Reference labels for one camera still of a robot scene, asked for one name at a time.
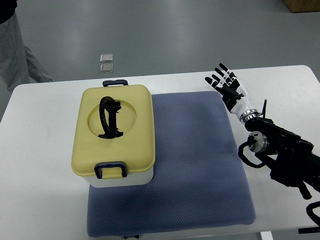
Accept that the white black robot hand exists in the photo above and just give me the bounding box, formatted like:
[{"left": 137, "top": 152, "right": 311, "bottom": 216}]
[{"left": 205, "top": 63, "right": 260, "bottom": 124}]

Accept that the yellow storage box lid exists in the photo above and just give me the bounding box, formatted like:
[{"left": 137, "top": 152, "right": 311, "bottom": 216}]
[{"left": 71, "top": 84, "right": 156, "bottom": 180}]

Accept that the black lid handle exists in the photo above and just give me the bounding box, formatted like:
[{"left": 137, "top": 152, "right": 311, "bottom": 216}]
[{"left": 98, "top": 96, "right": 124, "bottom": 139}]

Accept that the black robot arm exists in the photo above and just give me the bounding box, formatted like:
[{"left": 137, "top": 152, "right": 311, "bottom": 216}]
[{"left": 238, "top": 100, "right": 320, "bottom": 200}]

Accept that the cardboard box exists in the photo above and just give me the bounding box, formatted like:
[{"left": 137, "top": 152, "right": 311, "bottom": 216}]
[{"left": 283, "top": 0, "right": 320, "bottom": 13}]

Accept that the white storage box base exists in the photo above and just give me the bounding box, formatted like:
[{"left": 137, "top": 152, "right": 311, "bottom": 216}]
[{"left": 81, "top": 139, "right": 155, "bottom": 189}]

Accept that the blue-grey padded mat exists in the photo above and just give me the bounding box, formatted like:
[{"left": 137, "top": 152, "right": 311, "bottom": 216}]
[{"left": 87, "top": 91, "right": 256, "bottom": 237}]

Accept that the navy rear latch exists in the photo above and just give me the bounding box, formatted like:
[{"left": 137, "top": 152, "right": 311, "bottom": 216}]
[{"left": 102, "top": 79, "right": 129, "bottom": 87}]

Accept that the navy latch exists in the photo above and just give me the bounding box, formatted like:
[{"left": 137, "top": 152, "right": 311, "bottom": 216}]
[
  {"left": 94, "top": 161, "right": 128, "bottom": 180},
  {"left": 102, "top": 79, "right": 129, "bottom": 87}
]

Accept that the upper metal floor plate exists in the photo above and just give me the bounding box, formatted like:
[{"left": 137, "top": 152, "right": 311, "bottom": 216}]
[{"left": 100, "top": 53, "right": 113, "bottom": 63}]

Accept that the metal floor plate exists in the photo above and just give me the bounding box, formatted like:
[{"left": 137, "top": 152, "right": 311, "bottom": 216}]
[
  {"left": 100, "top": 53, "right": 113, "bottom": 63},
  {"left": 100, "top": 63, "right": 114, "bottom": 73}
]

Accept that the lower metal floor plate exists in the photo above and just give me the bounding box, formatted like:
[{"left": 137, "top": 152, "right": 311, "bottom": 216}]
[{"left": 100, "top": 63, "right": 114, "bottom": 73}]

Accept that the navy front latch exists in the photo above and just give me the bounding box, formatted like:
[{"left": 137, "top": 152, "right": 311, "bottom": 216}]
[{"left": 94, "top": 161, "right": 128, "bottom": 180}]

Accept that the white table leg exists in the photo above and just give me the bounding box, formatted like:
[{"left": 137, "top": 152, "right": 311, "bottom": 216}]
[{"left": 259, "top": 231, "right": 274, "bottom": 240}]

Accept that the grey trouser leg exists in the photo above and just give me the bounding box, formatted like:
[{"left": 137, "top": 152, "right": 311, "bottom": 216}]
[{"left": 0, "top": 13, "right": 54, "bottom": 93}]

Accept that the black cable loop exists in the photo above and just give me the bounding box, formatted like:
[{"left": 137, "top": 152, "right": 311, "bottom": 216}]
[{"left": 305, "top": 202, "right": 320, "bottom": 228}]

